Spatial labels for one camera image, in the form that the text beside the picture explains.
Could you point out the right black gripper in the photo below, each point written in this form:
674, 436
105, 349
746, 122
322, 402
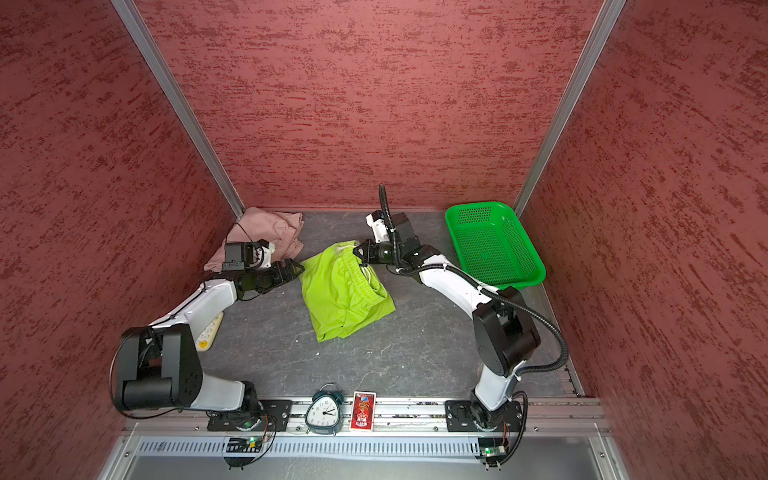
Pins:
371, 252

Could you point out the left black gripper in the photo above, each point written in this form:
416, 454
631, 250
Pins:
279, 277

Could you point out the pink shorts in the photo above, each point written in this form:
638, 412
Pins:
280, 228

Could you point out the lime green shorts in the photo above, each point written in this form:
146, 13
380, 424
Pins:
342, 294

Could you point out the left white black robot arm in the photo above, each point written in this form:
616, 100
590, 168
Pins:
156, 368

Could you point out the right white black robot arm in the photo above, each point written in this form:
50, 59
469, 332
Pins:
505, 334

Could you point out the beige calculator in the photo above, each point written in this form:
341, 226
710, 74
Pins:
206, 338

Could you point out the green plastic basket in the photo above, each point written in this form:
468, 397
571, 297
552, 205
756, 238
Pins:
492, 246

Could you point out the dark green alarm clock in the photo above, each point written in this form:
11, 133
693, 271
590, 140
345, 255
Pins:
324, 415

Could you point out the red playing card box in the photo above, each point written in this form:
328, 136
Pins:
362, 417

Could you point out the left green circuit board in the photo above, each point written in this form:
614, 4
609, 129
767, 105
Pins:
243, 446

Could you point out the green circuit board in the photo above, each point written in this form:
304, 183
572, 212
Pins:
243, 446
492, 451

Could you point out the right green circuit board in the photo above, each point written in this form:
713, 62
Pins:
492, 451

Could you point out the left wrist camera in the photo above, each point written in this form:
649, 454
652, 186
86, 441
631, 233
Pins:
263, 251

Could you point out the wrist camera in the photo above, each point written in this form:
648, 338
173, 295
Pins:
263, 251
376, 222

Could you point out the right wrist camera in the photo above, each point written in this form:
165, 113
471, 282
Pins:
376, 222

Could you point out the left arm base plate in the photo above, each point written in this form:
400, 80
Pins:
271, 415

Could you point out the aluminium mounting rail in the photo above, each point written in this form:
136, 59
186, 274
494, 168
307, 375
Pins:
403, 416

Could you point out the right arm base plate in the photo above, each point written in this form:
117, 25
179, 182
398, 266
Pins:
462, 415

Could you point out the white perforated cable duct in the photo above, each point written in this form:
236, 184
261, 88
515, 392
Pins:
318, 447

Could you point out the left aluminium corner post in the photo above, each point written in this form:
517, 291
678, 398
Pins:
131, 18

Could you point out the aluminium corner post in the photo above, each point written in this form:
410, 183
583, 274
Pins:
131, 18
600, 32

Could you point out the right aluminium corner post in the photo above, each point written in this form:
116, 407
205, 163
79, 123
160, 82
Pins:
600, 32

